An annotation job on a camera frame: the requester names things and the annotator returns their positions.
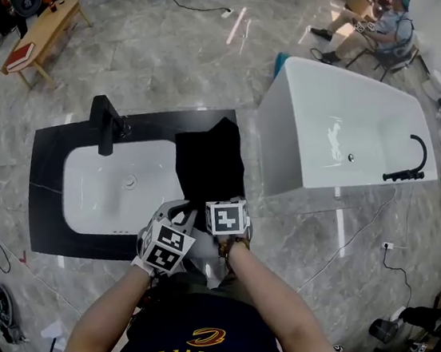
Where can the person's left forearm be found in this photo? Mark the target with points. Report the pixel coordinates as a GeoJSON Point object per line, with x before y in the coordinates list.
{"type": "Point", "coordinates": [106, 319]}

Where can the white sink basin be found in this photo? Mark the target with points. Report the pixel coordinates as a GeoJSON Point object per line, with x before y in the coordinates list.
{"type": "Point", "coordinates": [98, 195]}

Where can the wooden chair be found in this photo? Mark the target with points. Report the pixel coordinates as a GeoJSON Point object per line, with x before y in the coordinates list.
{"type": "Point", "coordinates": [394, 59]}

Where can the black sink faucet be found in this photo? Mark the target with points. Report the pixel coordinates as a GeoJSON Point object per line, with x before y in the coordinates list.
{"type": "Point", "coordinates": [104, 122]}

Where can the black round backpack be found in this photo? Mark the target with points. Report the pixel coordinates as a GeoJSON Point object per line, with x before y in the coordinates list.
{"type": "Point", "coordinates": [26, 0]}

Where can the white power strip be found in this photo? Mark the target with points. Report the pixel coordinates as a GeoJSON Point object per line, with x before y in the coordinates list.
{"type": "Point", "coordinates": [226, 13]}

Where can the black bathtub faucet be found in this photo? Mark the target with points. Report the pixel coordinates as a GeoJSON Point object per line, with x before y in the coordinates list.
{"type": "Point", "coordinates": [403, 175]}

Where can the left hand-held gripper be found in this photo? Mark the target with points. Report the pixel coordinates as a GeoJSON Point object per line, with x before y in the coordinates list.
{"type": "Point", "coordinates": [165, 247]}

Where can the wooden coffee table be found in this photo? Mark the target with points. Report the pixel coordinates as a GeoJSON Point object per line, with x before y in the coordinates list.
{"type": "Point", "coordinates": [48, 29]}

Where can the small dark red jar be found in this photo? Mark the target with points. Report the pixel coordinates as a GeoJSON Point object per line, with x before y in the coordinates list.
{"type": "Point", "coordinates": [53, 8]}

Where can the teal cloth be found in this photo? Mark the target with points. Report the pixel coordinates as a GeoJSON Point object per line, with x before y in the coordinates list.
{"type": "Point", "coordinates": [281, 64]}

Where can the white bathtub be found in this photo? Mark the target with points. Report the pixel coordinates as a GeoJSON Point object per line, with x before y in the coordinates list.
{"type": "Point", "coordinates": [309, 119]}

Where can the white power socket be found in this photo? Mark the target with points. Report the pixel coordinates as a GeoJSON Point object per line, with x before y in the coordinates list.
{"type": "Point", "coordinates": [387, 246]}

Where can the pale tube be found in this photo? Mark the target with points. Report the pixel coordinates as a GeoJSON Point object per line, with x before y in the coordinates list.
{"type": "Point", "coordinates": [236, 26]}

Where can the black vanity cabinet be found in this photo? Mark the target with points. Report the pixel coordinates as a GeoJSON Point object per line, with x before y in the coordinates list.
{"type": "Point", "coordinates": [45, 194]}

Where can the person's olive trousers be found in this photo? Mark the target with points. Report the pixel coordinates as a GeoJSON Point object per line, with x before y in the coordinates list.
{"type": "Point", "coordinates": [178, 285]}

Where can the person's right forearm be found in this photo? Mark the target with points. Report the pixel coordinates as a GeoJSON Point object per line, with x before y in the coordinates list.
{"type": "Point", "coordinates": [272, 293]}

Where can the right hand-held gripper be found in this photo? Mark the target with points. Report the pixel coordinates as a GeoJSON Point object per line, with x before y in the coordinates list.
{"type": "Point", "coordinates": [226, 216]}

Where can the black cloth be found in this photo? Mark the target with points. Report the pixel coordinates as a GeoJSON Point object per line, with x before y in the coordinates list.
{"type": "Point", "coordinates": [211, 164]}

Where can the cardboard box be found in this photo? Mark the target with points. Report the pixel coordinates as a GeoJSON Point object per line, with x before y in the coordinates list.
{"type": "Point", "coordinates": [359, 4]}

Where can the red book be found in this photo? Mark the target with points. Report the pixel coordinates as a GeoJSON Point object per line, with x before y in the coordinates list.
{"type": "Point", "coordinates": [20, 56]}

